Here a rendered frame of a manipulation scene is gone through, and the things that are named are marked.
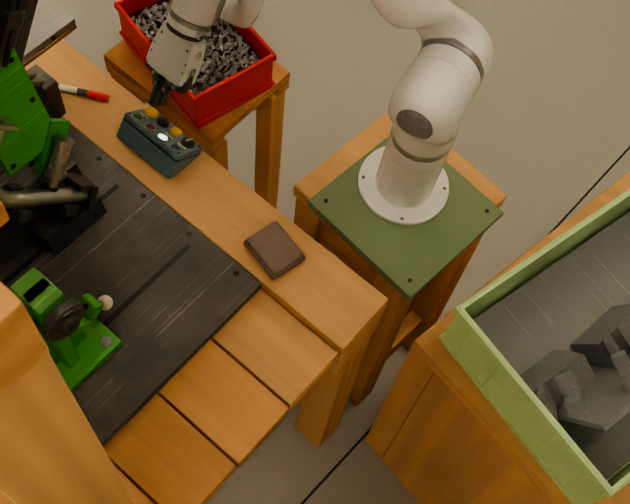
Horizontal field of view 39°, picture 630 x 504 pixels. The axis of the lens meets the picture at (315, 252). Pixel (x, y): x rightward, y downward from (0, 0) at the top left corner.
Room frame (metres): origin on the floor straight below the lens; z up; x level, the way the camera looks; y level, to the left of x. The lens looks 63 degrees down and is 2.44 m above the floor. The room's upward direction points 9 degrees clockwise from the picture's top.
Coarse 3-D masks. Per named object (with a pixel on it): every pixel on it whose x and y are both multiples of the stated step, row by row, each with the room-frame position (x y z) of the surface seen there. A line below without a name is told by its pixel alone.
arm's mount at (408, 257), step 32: (320, 192) 0.92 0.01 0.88; (352, 192) 0.93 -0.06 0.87; (480, 192) 0.99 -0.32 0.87; (352, 224) 0.86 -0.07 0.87; (384, 224) 0.87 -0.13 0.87; (448, 224) 0.90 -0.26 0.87; (480, 224) 0.91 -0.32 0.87; (384, 256) 0.80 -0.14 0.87; (416, 256) 0.81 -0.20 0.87; (448, 256) 0.82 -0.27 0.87; (416, 288) 0.74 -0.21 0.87
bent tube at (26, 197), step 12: (0, 120) 0.77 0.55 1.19; (0, 132) 0.74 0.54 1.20; (0, 144) 0.73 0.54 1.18; (0, 192) 0.68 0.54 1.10; (12, 192) 0.70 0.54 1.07; (24, 192) 0.72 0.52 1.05; (36, 192) 0.73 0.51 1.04; (48, 192) 0.74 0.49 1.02; (60, 192) 0.75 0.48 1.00; (72, 192) 0.76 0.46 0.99; (84, 192) 0.78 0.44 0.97; (12, 204) 0.68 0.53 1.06; (24, 204) 0.70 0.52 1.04; (36, 204) 0.71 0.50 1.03; (48, 204) 0.72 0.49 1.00
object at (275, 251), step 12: (264, 228) 0.79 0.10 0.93; (276, 228) 0.79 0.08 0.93; (252, 240) 0.76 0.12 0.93; (264, 240) 0.76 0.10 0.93; (276, 240) 0.77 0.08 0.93; (288, 240) 0.77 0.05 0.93; (252, 252) 0.74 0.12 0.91; (264, 252) 0.74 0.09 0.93; (276, 252) 0.74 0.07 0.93; (288, 252) 0.74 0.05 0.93; (300, 252) 0.75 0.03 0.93; (264, 264) 0.71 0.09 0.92; (276, 264) 0.72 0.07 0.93; (288, 264) 0.72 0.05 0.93; (276, 276) 0.70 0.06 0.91
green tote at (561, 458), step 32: (608, 224) 0.99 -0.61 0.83; (544, 256) 0.82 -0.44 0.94; (512, 288) 0.79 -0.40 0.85; (480, 352) 0.62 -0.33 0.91; (480, 384) 0.59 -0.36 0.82; (512, 384) 0.56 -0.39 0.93; (512, 416) 0.53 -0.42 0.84; (544, 416) 0.50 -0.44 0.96; (544, 448) 0.47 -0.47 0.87; (576, 448) 0.45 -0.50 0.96; (576, 480) 0.42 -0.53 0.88; (608, 480) 0.45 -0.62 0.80
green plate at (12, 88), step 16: (0, 64) 0.83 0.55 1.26; (16, 64) 0.84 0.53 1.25; (0, 80) 0.81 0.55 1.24; (16, 80) 0.83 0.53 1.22; (0, 96) 0.80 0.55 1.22; (16, 96) 0.82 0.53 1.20; (32, 96) 0.83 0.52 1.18; (0, 112) 0.78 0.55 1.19; (16, 112) 0.80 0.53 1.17; (32, 112) 0.82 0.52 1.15; (32, 128) 0.80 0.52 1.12; (16, 144) 0.77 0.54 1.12; (32, 144) 0.79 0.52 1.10; (0, 160) 0.74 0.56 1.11; (16, 160) 0.75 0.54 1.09
